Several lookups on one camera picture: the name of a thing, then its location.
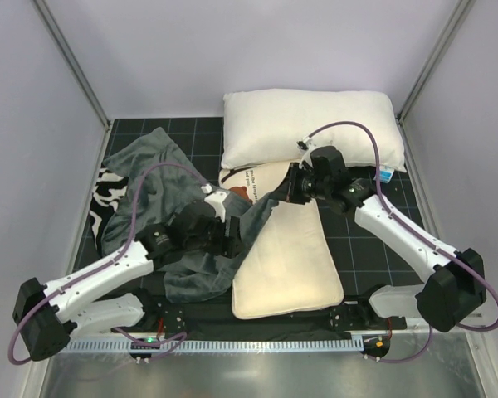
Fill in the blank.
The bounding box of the zebra and grey pillowcase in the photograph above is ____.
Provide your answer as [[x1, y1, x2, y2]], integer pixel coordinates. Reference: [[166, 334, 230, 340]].
[[89, 128, 279, 303]]

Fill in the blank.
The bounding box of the cream bear print pillow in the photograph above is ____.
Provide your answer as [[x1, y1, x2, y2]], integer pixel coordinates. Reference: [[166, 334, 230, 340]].
[[217, 160, 344, 321]]

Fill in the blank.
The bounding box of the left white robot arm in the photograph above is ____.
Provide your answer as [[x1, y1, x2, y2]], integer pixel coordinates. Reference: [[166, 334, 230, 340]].
[[8, 191, 251, 364]]

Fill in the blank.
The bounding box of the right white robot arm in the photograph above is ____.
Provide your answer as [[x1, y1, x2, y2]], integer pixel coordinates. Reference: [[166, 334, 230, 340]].
[[271, 146, 486, 332]]

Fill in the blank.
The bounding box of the blue white pillow tag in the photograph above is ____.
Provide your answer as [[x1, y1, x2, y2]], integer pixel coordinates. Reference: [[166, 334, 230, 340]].
[[374, 166, 395, 183]]

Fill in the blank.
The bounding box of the large white pillow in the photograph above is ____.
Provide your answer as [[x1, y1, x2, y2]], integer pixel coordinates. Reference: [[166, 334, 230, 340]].
[[221, 89, 405, 172]]

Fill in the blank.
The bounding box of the black grid mat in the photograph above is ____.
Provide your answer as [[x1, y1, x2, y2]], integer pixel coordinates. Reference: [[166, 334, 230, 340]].
[[60, 118, 457, 299]]

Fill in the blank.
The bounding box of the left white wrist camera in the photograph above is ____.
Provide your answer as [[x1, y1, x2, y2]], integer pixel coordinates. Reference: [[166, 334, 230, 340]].
[[201, 183, 234, 222]]

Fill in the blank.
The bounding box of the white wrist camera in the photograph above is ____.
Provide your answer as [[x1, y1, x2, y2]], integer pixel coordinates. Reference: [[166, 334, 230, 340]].
[[296, 138, 317, 165], [201, 183, 234, 222]]

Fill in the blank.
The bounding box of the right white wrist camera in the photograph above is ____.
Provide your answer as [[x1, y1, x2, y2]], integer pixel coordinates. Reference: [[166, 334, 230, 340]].
[[296, 138, 317, 165]]

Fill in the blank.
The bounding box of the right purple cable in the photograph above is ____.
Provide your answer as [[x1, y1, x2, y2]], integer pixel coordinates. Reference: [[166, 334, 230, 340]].
[[302, 119, 498, 332]]

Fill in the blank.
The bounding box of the purple cable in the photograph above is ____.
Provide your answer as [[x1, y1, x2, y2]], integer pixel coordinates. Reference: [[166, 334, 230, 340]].
[[302, 119, 498, 332], [7, 162, 211, 366]]

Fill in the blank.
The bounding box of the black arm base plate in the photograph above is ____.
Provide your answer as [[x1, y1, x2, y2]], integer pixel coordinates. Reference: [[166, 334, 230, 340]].
[[154, 294, 407, 342]]

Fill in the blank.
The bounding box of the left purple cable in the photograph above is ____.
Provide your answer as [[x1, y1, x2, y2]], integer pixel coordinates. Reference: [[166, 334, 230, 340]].
[[7, 162, 211, 366]]

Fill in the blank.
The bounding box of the slotted cable duct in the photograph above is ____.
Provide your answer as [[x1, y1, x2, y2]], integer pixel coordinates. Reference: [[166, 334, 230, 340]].
[[61, 336, 364, 354]]

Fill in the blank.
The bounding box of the right aluminium frame post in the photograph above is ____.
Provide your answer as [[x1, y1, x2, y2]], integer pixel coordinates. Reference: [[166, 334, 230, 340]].
[[396, 0, 476, 125]]

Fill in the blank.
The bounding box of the aluminium frame post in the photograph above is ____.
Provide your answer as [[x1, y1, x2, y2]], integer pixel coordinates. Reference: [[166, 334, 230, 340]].
[[396, 0, 476, 125], [31, 0, 111, 131]]

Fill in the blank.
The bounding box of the left aluminium frame post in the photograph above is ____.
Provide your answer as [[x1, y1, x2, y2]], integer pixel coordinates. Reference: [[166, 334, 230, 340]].
[[31, 0, 111, 131]]

